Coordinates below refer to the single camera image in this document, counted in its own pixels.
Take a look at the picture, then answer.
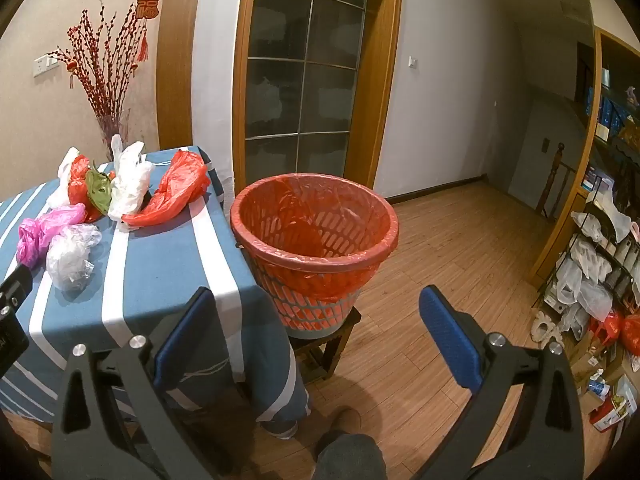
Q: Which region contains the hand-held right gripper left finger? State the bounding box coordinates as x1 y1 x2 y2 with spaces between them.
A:
51 286 235 480

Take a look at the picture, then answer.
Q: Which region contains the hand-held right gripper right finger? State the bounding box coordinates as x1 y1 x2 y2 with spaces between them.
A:
412 285 586 480

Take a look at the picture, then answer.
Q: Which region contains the clear plastic bag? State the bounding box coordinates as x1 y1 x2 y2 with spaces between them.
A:
46 224 102 292

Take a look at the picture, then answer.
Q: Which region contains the pink plastic bag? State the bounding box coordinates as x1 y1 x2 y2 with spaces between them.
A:
16 203 87 269

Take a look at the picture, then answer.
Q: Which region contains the red plastic waste basket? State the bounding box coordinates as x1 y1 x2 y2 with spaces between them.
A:
230 173 400 339

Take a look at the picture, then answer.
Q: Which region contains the large red plastic bag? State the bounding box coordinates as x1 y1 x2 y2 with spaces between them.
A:
121 150 212 228

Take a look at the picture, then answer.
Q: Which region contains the small red plastic bag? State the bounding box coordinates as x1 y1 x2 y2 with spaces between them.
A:
67 155 103 223

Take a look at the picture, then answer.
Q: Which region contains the white plastic bag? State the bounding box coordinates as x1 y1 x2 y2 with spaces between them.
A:
47 146 81 209
107 134 155 221

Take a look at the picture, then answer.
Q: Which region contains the green plastic bag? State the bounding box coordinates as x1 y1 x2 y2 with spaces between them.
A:
85 162 113 216

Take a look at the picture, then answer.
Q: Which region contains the blue striped tablecloth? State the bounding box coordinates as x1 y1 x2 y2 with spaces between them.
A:
0 146 311 438

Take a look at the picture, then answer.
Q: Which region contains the wooden stool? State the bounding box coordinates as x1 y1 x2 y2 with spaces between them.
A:
287 305 363 381

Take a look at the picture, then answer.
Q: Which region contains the person's brown shoe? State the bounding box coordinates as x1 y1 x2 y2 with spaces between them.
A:
320 406 363 441

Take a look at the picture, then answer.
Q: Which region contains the cardboard box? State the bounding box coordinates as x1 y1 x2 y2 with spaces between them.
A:
570 332 640 411

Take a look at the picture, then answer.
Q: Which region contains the white spray bottle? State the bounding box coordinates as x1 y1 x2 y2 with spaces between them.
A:
587 367 612 397

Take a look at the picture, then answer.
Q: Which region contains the person's leg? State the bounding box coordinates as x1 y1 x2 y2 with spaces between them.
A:
314 430 388 480

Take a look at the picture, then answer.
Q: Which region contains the red and white carton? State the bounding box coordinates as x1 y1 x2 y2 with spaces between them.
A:
590 395 632 433

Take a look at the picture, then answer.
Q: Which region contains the red shopping bag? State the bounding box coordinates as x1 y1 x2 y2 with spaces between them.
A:
590 310 640 356

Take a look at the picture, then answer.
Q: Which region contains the red bin liner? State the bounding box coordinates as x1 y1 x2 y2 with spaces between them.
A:
230 173 400 306

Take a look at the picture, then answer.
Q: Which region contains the glass vase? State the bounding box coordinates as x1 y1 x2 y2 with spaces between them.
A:
97 112 132 163

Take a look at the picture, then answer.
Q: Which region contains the vase with red branches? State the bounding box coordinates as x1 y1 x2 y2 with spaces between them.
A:
50 2 151 121

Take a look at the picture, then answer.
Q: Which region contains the wooden shelf cabinet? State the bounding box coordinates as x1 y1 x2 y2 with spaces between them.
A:
530 27 640 291

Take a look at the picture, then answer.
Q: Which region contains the red hanging ornament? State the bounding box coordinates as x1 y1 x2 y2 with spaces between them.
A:
135 0 161 61

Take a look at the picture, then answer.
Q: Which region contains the wire rack with bags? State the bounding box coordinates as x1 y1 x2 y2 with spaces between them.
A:
530 200 636 346

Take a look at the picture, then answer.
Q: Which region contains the black wire rack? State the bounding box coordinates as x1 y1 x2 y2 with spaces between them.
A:
542 195 640 331

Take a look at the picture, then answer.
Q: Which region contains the white wall socket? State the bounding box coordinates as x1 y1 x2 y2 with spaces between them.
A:
33 54 60 78

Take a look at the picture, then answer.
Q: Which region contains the glass door with wooden frame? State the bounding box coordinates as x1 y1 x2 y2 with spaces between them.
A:
231 0 405 193

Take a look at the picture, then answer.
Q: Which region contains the wooden wall trim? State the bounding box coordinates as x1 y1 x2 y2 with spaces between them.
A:
156 0 207 150

